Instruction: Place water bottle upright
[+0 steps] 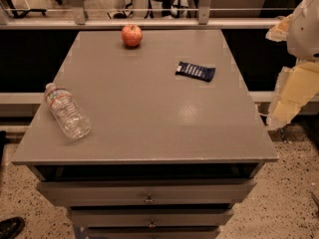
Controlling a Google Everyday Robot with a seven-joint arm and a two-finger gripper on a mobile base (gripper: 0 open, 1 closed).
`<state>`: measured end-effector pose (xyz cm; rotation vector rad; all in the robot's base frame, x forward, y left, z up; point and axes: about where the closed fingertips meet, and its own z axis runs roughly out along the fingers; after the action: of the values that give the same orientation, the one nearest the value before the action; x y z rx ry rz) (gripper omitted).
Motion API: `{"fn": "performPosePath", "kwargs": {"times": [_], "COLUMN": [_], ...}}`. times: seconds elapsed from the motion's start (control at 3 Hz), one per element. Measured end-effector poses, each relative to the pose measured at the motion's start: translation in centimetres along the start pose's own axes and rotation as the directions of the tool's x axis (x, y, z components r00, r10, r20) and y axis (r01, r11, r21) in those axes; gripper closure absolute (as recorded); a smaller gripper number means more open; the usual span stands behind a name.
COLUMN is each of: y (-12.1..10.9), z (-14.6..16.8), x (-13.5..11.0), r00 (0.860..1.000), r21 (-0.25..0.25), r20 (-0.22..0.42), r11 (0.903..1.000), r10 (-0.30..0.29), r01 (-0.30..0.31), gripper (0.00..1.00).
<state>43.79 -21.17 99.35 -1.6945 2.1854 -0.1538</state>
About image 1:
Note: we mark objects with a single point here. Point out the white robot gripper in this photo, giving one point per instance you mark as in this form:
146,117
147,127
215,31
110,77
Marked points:
305,34

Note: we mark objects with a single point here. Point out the clear plastic water bottle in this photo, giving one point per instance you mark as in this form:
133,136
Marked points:
70,117

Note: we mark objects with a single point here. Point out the dark blue snack bar wrapper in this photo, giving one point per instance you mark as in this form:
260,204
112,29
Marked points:
195,71

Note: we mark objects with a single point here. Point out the grey metal railing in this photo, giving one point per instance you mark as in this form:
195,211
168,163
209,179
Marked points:
16,15

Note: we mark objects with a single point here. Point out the grey drawer cabinet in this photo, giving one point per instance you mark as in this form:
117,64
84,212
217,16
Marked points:
148,123

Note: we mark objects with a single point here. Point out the red apple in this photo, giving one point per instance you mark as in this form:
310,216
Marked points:
132,35

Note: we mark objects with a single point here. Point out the top grey drawer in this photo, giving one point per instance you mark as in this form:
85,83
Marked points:
150,192

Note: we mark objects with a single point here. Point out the grey drawer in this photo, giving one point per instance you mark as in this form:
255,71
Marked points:
150,192
150,217
156,233

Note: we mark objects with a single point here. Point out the middle grey drawer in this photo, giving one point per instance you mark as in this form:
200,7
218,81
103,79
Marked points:
150,217

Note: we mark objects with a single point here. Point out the bottom grey drawer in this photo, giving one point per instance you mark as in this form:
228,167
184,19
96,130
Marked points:
156,233

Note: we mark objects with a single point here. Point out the black shoe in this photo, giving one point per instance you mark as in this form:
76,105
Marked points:
11,228

